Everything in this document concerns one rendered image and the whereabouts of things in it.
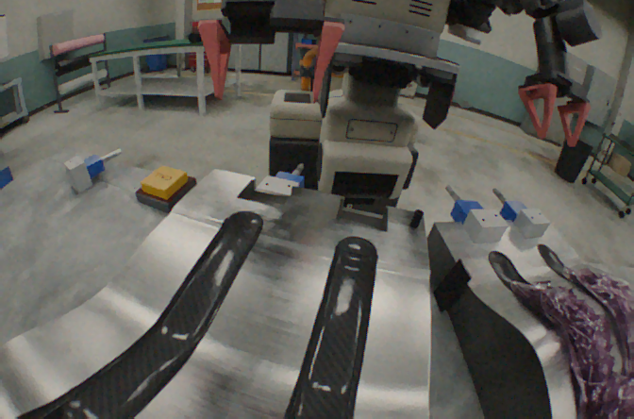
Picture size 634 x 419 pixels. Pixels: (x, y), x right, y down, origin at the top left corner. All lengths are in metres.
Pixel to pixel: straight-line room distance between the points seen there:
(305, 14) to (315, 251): 0.22
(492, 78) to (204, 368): 5.95
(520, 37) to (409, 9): 5.59
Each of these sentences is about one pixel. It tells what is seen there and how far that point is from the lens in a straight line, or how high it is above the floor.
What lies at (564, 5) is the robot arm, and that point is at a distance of 0.51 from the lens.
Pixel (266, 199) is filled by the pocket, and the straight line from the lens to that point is 0.33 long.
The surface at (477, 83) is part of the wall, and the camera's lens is 5.87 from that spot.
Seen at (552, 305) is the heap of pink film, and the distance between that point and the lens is 0.29.
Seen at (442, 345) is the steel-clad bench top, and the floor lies 0.80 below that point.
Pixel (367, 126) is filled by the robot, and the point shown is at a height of 0.85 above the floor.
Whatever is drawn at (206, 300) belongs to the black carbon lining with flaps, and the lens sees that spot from 0.22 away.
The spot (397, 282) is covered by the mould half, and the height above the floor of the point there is 0.89.
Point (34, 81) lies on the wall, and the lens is 6.69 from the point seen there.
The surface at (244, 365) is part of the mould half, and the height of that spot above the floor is 0.88.
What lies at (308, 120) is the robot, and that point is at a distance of 0.89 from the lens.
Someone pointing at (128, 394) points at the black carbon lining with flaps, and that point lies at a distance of 0.18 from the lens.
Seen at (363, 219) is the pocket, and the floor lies 0.87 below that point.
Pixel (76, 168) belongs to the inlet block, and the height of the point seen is 0.85.
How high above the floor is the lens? 1.06
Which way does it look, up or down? 32 degrees down
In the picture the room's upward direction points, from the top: 6 degrees clockwise
